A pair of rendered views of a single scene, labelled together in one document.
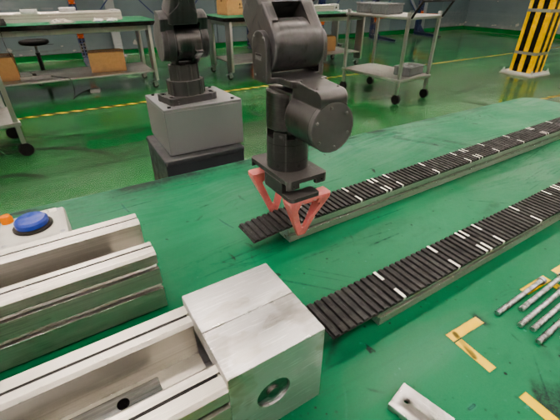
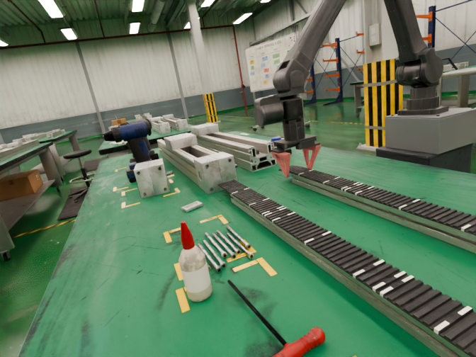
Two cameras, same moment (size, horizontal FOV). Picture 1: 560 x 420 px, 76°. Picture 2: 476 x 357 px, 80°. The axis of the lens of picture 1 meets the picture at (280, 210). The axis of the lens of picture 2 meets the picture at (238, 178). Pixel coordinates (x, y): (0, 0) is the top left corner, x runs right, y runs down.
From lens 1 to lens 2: 92 cm
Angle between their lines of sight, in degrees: 90
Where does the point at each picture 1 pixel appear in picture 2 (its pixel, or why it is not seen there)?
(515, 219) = (304, 229)
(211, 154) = (401, 153)
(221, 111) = (421, 124)
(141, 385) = not seen: hidden behind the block
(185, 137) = (394, 137)
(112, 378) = not seen: hidden behind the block
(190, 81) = (413, 99)
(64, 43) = not seen: outside the picture
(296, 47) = (277, 81)
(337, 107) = (258, 106)
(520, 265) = (268, 245)
